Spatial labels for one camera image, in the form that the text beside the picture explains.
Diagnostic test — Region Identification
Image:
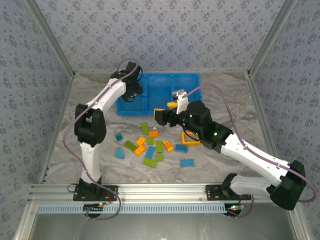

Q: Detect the aluminium right frame post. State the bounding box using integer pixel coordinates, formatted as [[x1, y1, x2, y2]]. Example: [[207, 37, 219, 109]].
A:
[[247, 0, 298, 76]]

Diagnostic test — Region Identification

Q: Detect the aluminium left side rail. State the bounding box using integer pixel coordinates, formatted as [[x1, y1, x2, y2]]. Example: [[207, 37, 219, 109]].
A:
[[38, 73, 76, 185]]

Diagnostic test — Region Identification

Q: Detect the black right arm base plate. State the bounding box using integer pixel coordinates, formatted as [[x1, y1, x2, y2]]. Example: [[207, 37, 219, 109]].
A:
[[205, 184, 252, 202]]

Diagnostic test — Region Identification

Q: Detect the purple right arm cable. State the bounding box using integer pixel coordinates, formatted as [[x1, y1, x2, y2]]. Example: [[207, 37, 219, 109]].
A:
[[184, 83, 318, 204]]

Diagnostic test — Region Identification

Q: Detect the blue three-compartment bin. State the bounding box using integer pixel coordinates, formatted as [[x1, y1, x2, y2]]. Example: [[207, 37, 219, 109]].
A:
[[115, 72, 204, 117]]

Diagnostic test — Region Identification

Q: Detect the aluminium front rail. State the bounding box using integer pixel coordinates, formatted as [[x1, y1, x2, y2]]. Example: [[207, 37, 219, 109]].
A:
[[26, 183, 277, 203]]

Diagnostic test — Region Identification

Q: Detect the grey metal lower panel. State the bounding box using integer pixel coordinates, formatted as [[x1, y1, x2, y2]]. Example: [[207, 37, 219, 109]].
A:
[[14, 202, 308, 240]]

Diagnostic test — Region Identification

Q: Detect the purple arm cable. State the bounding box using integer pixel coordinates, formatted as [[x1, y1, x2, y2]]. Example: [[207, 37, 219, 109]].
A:
[[62, 58, 141, 221], [184, 83, 318, 204]]

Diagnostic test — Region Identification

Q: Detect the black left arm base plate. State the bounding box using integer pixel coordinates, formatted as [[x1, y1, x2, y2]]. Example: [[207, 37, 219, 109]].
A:
[[72, 184, 119, 202]]

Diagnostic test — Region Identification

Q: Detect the long green lego brick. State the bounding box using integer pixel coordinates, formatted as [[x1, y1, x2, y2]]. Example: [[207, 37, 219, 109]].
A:
[[143, 158, 158, 169], [124, 140, 138, 153]]

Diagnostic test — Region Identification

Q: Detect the pale blue slotted cable duct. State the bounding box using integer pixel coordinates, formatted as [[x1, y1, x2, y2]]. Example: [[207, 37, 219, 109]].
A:
[[36, 202, 230, 215]]

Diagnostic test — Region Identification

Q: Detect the blue lego wedge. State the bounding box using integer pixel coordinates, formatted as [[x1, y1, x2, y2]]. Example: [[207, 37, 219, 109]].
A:
[[114, 146, 127, 159]]

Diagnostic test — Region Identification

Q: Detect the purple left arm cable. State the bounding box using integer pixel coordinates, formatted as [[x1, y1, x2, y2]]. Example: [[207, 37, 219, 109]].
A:
[[62, 58, 141, 221]]

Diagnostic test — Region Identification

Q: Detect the aluminium frame post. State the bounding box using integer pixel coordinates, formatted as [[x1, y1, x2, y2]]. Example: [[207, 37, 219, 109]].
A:
[[247, 0, 298, 76], [24, 0, 76, 77]]

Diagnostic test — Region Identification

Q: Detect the orange lego window frame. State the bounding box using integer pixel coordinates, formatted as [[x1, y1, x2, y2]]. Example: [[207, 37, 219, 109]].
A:
[[181, 132, 202, 146]]

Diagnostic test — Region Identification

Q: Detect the aluminium left frame post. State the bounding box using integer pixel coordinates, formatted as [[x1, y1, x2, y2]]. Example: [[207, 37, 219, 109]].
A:
[[24, 0, 76, 77]]

